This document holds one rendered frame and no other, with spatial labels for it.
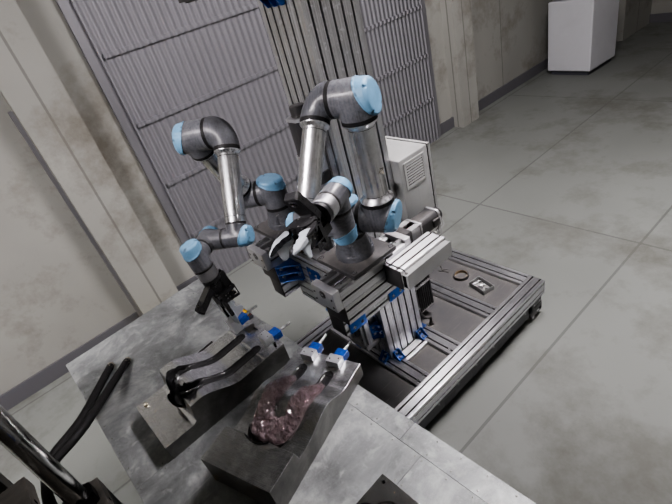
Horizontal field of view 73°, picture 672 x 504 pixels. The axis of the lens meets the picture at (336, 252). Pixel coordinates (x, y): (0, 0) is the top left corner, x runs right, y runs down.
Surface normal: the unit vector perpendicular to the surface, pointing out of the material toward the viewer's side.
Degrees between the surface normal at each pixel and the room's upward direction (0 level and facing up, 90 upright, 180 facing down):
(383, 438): 0
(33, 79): 90
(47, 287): 90
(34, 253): 90
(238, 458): 0
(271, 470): 0
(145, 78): 90
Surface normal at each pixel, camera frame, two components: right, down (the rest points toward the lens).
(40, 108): 0.64, 0.29
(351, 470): -0.24, -0.81
